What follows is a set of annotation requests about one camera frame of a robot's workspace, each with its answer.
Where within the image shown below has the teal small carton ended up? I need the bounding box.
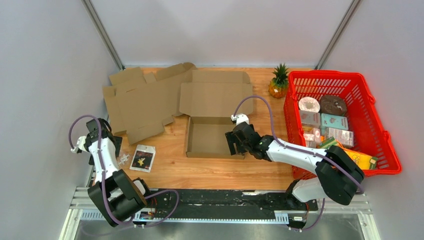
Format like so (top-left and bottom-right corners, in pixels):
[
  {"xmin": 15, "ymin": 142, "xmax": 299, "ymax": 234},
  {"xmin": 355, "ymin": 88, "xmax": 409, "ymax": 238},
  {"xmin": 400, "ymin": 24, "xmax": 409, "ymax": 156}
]
[{"xmin": 320, "ymin": 113, "xmax": 349, "ymax": 131}]

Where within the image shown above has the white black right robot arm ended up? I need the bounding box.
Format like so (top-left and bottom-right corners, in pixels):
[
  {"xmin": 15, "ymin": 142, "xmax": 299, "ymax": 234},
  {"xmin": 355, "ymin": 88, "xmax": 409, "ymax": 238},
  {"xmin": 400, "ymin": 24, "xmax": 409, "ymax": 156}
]
[{"xmin": 225, "ymin": 122, "xmax": 365, "ymax": 210}]

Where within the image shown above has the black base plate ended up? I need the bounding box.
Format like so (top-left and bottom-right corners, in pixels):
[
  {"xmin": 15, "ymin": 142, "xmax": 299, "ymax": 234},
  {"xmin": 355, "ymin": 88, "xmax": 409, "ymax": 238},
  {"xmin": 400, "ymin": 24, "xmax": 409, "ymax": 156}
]
[{"xmin": 134, "ymin": 189, "xmax": 318, "ymax": 228}]

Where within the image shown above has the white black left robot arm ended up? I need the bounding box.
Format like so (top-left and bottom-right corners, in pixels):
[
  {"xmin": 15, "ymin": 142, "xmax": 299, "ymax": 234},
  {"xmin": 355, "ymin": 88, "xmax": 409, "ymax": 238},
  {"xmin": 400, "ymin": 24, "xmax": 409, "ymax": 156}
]
[{"xmin": 82, "ymin": 118, "xmax": 153, "ymax": 227}]

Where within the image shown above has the brown chocolate donut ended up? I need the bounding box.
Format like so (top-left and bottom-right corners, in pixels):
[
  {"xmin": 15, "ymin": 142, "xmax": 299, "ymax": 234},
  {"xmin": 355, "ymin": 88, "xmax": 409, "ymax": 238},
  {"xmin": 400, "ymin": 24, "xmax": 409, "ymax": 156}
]
[{"xmin": 319, "ymin": 95, "xmax": 348, "ymax": 116}]

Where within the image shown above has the black star packet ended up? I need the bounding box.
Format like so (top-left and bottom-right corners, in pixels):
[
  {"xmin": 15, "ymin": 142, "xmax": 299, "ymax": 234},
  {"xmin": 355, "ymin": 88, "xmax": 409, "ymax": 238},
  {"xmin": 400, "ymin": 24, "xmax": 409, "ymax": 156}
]
[{"xmin": 129, "ymin": 144, "xmax": 156, "ymax": 173}]

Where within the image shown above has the pink grey small carton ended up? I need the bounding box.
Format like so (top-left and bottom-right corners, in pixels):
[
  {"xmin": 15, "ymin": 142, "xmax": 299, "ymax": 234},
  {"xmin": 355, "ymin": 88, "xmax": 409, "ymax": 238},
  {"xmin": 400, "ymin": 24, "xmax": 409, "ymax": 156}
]
[{"xmin": 299, "ymin": 110, "xmax": 321, "ymax": 128}]

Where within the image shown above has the small pineapple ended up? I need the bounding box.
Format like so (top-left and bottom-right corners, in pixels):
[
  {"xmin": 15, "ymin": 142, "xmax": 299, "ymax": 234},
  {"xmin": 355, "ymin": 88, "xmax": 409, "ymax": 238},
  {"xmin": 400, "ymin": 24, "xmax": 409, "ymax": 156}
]
[{"xmin": 268, "ymin": 63, "xmax": 289, "ymax": 99}]

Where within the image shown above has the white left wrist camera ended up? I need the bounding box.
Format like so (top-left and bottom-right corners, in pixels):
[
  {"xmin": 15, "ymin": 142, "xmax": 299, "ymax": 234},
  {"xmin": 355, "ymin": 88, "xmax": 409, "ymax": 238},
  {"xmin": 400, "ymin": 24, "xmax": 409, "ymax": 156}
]
[{"xmin": 70, "ymin": 136, "xmax": 89, "ymax": 154}]

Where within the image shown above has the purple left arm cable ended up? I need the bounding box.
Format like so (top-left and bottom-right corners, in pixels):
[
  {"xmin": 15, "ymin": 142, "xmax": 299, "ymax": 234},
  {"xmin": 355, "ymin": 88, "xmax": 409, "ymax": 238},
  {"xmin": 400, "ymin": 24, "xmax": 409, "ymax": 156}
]
[{"xmin": 67, "ymin": 114, "xmax": 180, "ymax": 229}]

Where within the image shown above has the grey patterned carton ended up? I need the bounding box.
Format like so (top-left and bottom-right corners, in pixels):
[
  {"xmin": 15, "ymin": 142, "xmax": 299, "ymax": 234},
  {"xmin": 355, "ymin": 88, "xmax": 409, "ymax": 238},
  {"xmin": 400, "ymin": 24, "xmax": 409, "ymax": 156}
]
[{"xmin": 325, "ymin": 127, "xmax": 354, "ymax": 149}]

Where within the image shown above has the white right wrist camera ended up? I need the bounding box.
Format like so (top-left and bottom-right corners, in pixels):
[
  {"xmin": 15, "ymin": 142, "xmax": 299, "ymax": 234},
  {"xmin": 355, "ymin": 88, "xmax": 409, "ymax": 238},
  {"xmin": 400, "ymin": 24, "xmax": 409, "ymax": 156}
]
[{"xmin": 230, "ymin": 113, "xmax": 250, "ymax": 125}]

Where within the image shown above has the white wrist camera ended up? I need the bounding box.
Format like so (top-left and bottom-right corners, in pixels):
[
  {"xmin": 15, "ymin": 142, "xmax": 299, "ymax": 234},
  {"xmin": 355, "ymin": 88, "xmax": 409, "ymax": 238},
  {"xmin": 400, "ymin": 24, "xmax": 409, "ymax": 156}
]
[
  {"xmin": 70, "ymin": 136, "xmax": 89, "ymax": 154},
  {"xmin": 230, "ymin": 113, "xmax": 250, "ymax": 125}
]

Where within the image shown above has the clear bag of white parts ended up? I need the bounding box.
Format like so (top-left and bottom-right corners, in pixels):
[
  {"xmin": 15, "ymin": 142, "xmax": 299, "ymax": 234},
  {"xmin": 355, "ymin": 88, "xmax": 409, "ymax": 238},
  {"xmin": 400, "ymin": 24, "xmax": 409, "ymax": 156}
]
[{"xmin": 116, "ymin": 152, "xmax": 131, "ymax": 167}]

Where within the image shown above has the grey slotted cable duct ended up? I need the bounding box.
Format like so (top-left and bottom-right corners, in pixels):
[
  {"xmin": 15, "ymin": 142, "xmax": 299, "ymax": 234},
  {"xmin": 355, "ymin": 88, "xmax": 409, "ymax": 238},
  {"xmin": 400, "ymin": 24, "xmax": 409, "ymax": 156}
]
[{"xmin": 80, "ymin": 210, "xmax": 290, "ymax": 224}]

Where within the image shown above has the brown cardboard box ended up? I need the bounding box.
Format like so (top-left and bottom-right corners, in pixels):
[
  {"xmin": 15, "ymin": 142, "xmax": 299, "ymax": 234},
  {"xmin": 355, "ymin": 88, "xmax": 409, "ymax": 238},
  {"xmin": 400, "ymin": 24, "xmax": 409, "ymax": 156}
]
[{"xmin": 179, "ymin": 70, "xmax": 254, "ymax": 159}]

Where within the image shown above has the green striped box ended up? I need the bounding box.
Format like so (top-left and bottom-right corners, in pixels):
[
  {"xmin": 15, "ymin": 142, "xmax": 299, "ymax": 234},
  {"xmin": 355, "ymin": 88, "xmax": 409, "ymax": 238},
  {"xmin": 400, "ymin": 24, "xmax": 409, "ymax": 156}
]
[{"xmin": 318, "ymin": 137, "xmax": 341, "ymax": 149}]

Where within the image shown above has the red plastic basket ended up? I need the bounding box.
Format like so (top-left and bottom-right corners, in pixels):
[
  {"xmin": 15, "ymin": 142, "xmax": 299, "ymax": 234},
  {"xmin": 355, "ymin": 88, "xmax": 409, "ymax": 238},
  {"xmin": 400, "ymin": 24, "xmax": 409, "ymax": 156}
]
[{"xmin": 283, "ymin": 70, "xmax": 403, "ymax": 177}]

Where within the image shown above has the yellow orange snack box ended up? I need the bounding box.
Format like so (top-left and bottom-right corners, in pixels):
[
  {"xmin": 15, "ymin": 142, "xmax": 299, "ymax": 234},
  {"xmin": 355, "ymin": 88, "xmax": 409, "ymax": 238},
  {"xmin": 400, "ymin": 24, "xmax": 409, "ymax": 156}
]
[{"xmin": 343, "ymin": 148, "xmax": 378, "ymax": 170}]

